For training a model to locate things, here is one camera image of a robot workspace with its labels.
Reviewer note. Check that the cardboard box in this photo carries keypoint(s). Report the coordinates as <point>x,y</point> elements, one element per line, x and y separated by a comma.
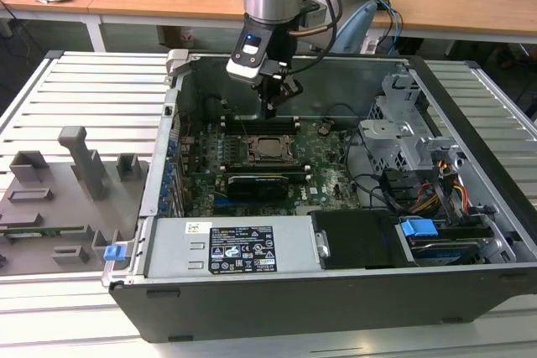
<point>178,37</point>

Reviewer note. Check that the blue case latch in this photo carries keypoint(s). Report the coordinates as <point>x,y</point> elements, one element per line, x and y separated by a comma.
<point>114,253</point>

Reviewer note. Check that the silver CPU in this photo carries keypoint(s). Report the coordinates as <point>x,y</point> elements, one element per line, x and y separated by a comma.
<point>270,148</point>

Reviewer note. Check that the green motherboard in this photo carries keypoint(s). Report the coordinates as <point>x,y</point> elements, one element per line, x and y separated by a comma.
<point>331,177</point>

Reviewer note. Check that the black RAM slot bank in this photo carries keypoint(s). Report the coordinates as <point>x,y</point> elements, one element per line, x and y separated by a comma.
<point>251,126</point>
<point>268,169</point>

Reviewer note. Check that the silver finned heat sink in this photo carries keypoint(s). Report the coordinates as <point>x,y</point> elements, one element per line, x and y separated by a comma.
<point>304,210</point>

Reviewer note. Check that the CPU socket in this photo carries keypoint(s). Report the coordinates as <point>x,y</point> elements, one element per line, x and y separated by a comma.
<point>277,160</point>

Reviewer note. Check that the metal drive cage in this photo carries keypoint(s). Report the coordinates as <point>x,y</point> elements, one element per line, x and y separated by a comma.
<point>386,140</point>

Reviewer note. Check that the black plastic shroud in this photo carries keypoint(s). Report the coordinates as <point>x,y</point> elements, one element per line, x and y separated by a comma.
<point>361,240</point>

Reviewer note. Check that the hard disk in blue carrier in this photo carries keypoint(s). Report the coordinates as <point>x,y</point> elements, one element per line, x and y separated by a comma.
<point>417,230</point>

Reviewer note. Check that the black open PC case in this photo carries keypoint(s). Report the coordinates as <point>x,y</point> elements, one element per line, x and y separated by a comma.
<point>293,303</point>

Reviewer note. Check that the grey parts rack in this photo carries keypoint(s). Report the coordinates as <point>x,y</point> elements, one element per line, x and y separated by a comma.
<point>63,215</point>

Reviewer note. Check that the green RAM stick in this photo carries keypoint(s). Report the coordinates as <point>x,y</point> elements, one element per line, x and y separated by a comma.
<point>58,230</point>

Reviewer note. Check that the grey power supply unit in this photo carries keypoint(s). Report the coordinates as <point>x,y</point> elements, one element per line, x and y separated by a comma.
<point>176,249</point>

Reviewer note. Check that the wooden desk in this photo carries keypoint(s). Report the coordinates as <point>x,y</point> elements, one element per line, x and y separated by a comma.
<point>440,10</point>

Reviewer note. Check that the pale blue teach pendant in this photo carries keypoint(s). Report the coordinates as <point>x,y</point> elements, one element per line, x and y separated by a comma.
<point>356,24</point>

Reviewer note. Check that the metal locking lever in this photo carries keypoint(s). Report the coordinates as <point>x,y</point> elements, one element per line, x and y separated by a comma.
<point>241,125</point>
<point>277,163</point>

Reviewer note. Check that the black graphics card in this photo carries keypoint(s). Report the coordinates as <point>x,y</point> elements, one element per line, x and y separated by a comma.
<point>258,188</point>

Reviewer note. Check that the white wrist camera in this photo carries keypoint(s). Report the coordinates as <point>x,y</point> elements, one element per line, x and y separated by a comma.
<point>243,71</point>

